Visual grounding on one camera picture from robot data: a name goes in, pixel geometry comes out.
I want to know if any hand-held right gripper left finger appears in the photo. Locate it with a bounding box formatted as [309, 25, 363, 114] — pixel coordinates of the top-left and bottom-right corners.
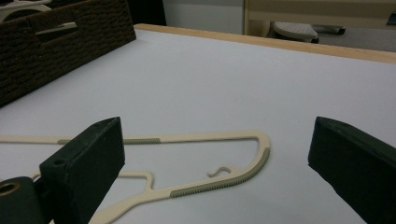
[39, 116, 126, 224]

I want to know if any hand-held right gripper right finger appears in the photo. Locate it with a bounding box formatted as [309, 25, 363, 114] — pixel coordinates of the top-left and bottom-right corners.
[307, 116, 396, 224]

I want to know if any brown woven basket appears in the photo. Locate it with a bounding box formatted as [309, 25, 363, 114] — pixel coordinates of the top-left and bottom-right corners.
[0, 0, 137, 108]

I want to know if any cream plastic clothes hanger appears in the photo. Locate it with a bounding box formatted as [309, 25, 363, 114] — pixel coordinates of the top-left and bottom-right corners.
[0, 130, 271, 224]
[0, 0, 78, 35]

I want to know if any white table cover sheet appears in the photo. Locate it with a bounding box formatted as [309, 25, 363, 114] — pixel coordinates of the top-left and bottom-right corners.
[0, 29, 396, 224]

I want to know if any light wooden desk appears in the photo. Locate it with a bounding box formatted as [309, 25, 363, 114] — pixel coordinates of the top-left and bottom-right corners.
[243, 0, 396, 35]

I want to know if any white cabinet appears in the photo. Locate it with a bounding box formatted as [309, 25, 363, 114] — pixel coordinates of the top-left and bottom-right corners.
[162, 0, 246, 35]

